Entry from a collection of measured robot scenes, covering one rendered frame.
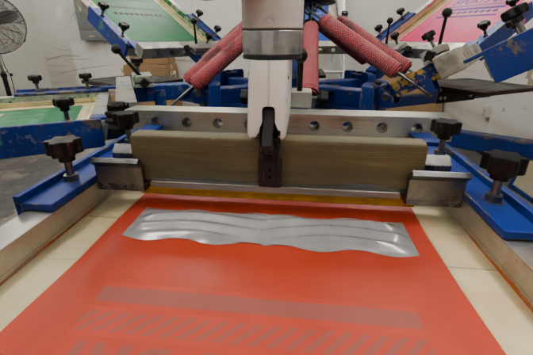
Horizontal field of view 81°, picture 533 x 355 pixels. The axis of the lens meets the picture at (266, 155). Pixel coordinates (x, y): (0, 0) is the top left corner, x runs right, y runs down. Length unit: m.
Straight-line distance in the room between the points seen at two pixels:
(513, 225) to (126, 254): 0.43
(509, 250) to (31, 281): 0.49
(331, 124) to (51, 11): 5.35
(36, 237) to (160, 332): 0.20
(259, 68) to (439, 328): 0.31
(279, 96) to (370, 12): 4.28
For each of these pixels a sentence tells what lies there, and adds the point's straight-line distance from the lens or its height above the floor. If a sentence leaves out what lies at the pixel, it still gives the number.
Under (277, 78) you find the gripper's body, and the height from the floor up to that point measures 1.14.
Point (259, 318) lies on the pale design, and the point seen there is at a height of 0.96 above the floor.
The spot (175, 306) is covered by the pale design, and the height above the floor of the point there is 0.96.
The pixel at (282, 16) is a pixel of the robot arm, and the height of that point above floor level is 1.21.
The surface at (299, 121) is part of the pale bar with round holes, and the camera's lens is 0.66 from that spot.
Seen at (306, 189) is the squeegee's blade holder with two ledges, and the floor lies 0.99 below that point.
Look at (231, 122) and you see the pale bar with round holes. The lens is 0.67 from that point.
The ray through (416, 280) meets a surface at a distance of 0.38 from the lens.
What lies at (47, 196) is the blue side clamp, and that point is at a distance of 0.48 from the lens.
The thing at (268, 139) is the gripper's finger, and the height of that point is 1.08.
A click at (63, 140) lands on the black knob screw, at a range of 0.50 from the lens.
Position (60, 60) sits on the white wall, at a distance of 5.80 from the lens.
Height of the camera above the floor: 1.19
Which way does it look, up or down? 21 degrees down
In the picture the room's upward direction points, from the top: straight up
